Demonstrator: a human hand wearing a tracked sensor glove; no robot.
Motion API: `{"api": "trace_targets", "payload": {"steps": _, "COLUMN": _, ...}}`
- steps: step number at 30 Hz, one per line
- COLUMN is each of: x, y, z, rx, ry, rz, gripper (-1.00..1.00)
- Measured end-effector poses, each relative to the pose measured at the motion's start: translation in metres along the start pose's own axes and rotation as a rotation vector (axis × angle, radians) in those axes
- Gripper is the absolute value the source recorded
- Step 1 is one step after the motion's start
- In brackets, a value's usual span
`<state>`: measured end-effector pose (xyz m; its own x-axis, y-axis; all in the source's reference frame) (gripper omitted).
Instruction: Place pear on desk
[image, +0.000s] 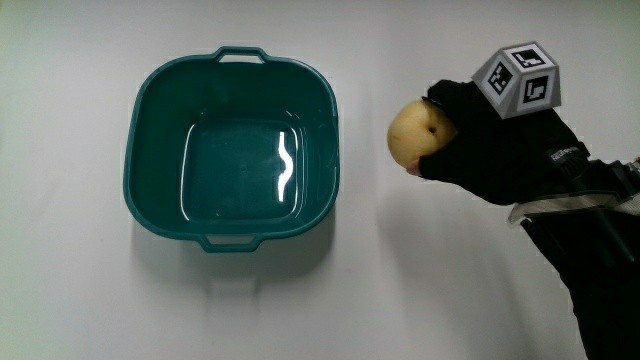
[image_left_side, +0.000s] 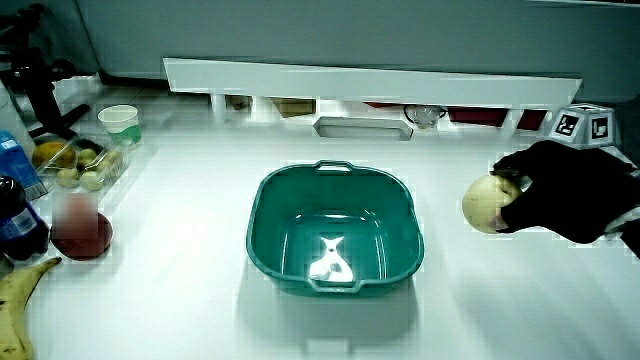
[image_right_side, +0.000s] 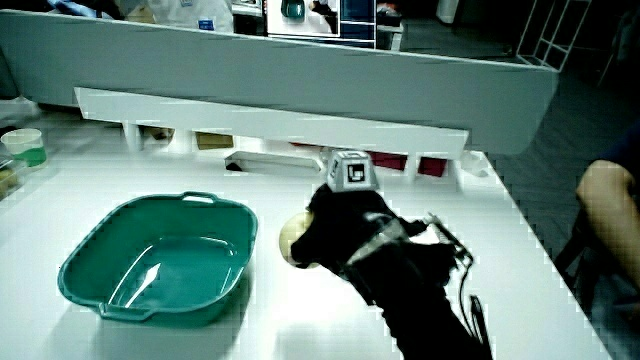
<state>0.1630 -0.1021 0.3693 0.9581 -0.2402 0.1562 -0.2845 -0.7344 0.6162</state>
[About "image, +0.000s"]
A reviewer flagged green plastic basin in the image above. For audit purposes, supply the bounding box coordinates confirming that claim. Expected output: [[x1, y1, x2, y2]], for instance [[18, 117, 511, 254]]
[[122, 45, 342, 254]]

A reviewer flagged person's right hand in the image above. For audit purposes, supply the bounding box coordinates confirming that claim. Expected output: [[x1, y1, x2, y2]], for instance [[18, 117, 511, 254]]
[[405, 41, 592, 207]]

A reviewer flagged person's right forearm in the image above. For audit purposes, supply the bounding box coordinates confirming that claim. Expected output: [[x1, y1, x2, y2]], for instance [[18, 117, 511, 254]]
[[507, 158, 640, 360]]

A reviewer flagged white desk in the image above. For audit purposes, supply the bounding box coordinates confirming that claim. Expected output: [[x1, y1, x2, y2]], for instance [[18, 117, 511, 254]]
[[0, 0, 640, 360]]

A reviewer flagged yellow pear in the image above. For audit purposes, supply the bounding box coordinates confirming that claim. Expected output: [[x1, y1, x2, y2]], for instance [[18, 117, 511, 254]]
[[386, 98, 459, 169]]

